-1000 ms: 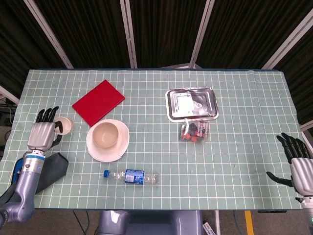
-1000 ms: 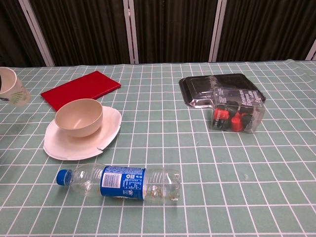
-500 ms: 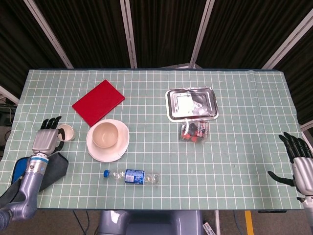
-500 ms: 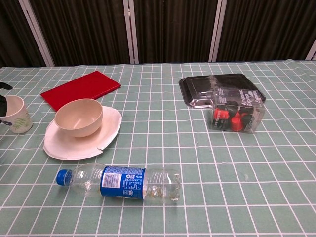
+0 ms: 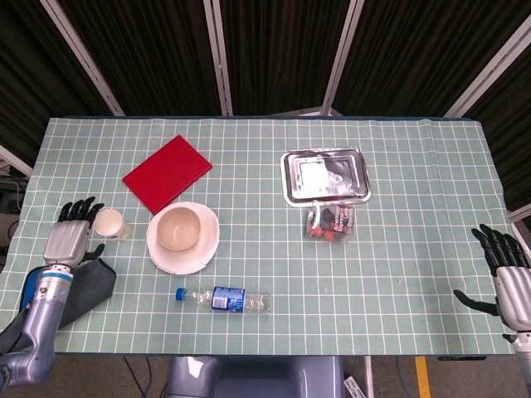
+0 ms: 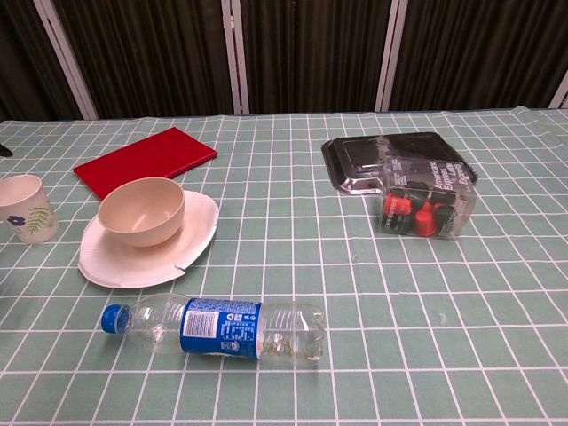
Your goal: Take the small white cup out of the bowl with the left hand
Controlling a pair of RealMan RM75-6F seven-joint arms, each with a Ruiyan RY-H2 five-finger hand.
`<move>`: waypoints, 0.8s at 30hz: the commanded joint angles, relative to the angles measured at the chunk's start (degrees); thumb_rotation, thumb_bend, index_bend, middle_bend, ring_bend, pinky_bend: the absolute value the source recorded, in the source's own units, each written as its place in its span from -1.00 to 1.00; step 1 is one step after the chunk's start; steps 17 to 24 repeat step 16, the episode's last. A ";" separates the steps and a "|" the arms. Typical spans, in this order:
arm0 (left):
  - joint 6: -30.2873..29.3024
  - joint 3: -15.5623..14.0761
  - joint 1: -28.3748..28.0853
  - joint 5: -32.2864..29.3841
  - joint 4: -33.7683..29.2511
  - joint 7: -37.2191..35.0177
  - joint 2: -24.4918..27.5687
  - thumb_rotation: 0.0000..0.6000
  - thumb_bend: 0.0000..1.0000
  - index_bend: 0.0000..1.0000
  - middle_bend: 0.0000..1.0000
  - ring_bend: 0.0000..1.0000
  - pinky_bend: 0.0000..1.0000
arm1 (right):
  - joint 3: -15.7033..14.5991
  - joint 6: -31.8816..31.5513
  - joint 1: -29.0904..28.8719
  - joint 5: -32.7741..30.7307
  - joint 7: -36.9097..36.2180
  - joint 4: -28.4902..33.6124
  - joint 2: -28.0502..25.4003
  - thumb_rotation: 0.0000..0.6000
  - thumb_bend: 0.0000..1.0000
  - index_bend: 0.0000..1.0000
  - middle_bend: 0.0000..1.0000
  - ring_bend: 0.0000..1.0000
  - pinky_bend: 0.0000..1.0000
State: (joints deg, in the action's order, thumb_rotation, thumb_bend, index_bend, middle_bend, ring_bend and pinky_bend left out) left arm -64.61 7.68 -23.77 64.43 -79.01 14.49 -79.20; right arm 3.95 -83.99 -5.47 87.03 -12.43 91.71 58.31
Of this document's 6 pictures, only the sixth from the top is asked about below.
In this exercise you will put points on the green grid tablecloth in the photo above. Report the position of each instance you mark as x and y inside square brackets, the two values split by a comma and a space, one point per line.
[355, 288]

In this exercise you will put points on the white floral paper cup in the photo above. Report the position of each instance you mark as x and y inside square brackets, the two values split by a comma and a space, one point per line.
[26, 208]

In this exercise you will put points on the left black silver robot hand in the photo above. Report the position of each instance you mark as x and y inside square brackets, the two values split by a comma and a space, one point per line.
[4, 151]

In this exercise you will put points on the shiny metal tray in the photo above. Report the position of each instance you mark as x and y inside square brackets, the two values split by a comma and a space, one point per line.
[359, 162]

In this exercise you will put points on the red flat board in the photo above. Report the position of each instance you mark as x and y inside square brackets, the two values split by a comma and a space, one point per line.
[146, 157]

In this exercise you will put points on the black pleated curtain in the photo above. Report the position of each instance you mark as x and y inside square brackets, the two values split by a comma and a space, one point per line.
[310, 53]

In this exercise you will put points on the clear bottle with blue label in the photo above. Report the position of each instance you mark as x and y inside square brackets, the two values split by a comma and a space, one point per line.
[222, 330]

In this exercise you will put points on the clear box of coffee capsules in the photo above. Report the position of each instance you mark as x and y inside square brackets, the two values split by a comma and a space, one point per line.
[426, 197]

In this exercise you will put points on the beige bowl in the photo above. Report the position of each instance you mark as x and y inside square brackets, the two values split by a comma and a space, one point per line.
[142, 210]

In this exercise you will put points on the white partition post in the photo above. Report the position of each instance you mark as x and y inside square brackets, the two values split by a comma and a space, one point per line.
[66, 62]
[235, 57]
[560, 97]
[390, 55]

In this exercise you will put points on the white paper plate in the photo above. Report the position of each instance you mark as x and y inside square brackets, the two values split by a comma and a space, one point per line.
[146, 262]

